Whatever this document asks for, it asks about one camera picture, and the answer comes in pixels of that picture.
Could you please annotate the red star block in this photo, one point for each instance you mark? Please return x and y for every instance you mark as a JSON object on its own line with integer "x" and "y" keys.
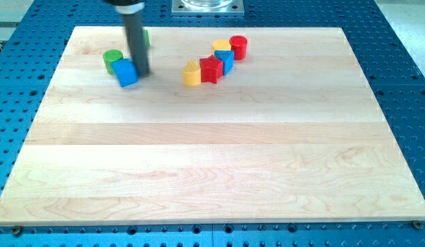
{"x": 211, "y": 69}

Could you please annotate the light wooden board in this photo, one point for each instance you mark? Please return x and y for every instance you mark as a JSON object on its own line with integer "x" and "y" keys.
{"x": 293, "y": 133}

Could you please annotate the left board clamp screw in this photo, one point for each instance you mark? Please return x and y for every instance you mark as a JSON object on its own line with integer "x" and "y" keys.
{"x": 16, "y": 230}

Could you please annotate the board clamp screw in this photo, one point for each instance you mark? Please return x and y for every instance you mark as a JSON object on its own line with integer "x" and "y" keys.
{"x": 16, "y": 230}
{"x": 417, "y": 225}

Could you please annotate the right board clamp screw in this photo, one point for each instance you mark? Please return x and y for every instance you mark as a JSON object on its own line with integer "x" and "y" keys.
{"x": 417, "y": 225}

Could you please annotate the yellow heart block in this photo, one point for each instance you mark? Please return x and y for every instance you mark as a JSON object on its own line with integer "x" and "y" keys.
{"x": 192, "y": 74}

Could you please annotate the blue triangle block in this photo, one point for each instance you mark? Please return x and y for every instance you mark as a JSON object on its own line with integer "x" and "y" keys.
{"x": 227, "y": 57}

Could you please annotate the yellow hexagon block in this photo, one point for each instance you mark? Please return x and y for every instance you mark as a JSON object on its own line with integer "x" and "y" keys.
{"x": 220, "y": 45}

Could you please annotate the red cylinder block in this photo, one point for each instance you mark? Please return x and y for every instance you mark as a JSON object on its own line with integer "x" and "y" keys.
{"x": 238, "y": 46}

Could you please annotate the blue cube block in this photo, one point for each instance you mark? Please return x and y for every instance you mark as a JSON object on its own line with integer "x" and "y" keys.
{"x": 125, "y": 72}

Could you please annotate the green block behind stick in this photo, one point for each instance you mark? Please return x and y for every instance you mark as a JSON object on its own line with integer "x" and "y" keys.
{"x": 146, "y": 38}

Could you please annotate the green cylinder block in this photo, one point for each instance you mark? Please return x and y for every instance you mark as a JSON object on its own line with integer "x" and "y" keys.
{"x": 111, "y": 56}

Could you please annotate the dark cylindrical pusher stick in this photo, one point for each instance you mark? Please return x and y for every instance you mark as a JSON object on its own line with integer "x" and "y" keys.
{"x": 132, "y": 15}

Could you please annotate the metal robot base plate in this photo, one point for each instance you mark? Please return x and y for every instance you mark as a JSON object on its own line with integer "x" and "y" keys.
{"x": 207, "y": 7}

